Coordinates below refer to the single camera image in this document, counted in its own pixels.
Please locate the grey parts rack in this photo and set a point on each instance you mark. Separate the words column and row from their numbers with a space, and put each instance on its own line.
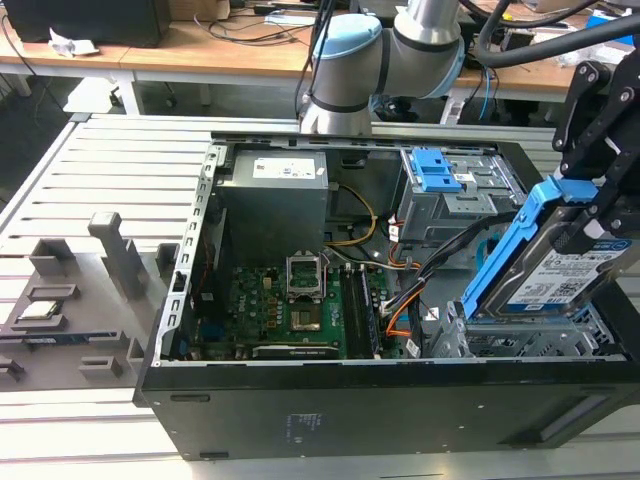
column 100, row 325

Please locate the small black box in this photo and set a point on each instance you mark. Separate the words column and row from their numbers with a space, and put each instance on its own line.
column 515, row 40

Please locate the hard disk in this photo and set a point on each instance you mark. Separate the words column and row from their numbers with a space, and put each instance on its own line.
column 545, row 270

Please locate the green motherboard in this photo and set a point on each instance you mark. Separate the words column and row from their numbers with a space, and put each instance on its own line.
column 255, row 305

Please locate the RAM stick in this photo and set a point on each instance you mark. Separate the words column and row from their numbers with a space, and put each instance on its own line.
column 60, row 340

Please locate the crumpled white paper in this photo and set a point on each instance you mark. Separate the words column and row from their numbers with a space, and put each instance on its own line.
column 72, row 45

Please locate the black PC case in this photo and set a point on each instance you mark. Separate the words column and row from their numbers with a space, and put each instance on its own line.
column 350, row 415

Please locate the blue white box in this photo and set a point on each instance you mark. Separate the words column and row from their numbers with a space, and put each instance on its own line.
column 607, row 17

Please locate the grey drive cage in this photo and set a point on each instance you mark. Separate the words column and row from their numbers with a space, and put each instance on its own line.
column 440, row 215

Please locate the black RAM slot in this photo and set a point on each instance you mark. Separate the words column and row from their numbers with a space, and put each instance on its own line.
column 369, row 315
column 351, row 310

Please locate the metal rear slot panel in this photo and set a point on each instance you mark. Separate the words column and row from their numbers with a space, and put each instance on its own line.
column 192, row 240

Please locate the large black box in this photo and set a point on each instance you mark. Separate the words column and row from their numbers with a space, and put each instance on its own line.
column 90, row 22

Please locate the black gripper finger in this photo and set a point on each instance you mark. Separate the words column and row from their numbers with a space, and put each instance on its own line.
column 622, row 200
column 582, row 87

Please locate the CPU socket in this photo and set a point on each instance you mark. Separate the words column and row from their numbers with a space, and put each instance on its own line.
column 305, row 321

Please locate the grey metal disk bay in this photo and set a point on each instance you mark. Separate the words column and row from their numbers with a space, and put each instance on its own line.
column 510, row 340

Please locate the cardboard box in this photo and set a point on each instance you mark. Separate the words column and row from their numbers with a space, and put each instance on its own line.
column 200, row 9

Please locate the blue plastic latch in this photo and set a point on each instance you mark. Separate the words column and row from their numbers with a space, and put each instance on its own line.
column 434, row 172

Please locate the wooden desk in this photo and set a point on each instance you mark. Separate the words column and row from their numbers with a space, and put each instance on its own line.
column 200, row 55
column 525, row 82

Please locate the black graphics card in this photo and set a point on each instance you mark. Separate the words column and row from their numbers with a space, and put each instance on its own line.
column 292, row 351

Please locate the silver CPU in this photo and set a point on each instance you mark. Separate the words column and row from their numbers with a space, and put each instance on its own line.
column 41, row 311

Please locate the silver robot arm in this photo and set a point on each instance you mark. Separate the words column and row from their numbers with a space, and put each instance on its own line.
column 350, row 65

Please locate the black computer tower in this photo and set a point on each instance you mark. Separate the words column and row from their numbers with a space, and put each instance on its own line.
column 470, row 55

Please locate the grey power supply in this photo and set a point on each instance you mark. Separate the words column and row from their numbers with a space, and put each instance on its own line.
column 272, row 210

